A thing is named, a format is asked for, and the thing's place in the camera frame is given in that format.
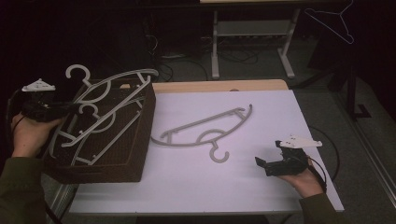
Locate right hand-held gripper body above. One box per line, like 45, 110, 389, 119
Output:
263, 133, 323, 177

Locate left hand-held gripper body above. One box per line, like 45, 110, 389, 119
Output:
21, 77, 64, 123

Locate person's left hand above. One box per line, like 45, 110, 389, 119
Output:
10, 112, 68, 159

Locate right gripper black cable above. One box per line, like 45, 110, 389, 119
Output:
307, 125, 341, 191

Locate white table mat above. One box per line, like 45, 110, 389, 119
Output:
69, 90, 346, 215

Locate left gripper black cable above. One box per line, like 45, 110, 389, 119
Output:
4, 88, 24, 148

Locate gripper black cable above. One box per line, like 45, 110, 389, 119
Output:
307, 125, 341, 191
4, 88, 24, 148

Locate thin wire hanger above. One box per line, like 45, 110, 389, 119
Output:
304, 0, 356, 46

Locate black metal stand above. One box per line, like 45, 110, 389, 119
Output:
293, 54, 374, 121

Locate brown woven basket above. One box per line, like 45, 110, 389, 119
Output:
41, 77, 157, 185

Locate person's right hand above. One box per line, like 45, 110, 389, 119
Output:
276, 158, 325, 199

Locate black floor cables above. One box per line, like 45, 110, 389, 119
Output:
141, 13, 260, 82

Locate metal floor rail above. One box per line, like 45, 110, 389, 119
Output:
331, 91, 396, 208

